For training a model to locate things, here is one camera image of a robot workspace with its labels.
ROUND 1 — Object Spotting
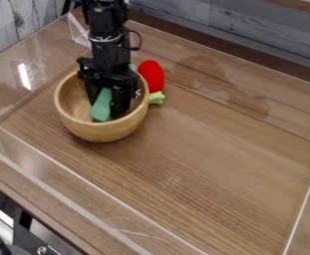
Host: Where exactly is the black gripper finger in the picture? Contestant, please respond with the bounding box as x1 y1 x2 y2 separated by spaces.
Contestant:
84 76 109 104
111 85 133 119

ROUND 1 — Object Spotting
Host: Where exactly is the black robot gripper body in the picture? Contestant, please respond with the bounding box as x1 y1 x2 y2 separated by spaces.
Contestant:
75 35 144 100

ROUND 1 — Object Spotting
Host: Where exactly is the green rectangular block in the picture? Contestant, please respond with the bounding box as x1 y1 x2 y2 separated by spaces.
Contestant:
89 88 112 122

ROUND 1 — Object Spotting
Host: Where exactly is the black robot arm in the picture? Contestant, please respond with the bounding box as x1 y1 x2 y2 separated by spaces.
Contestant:
77 0 141 123

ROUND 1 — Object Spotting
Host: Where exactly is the brown wooden bowl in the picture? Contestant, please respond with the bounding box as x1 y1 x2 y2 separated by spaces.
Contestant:
53 71 150 142

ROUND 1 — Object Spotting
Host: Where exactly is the red plush strawberry toy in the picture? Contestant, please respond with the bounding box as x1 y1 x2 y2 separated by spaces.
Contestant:
137 60 164 105

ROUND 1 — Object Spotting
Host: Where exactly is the clear acrylic tray wall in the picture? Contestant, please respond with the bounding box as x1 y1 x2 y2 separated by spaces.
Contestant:
0 126 206 255

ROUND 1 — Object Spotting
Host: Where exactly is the black table clamp mount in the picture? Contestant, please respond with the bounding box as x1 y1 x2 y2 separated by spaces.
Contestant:
12 210 61 255

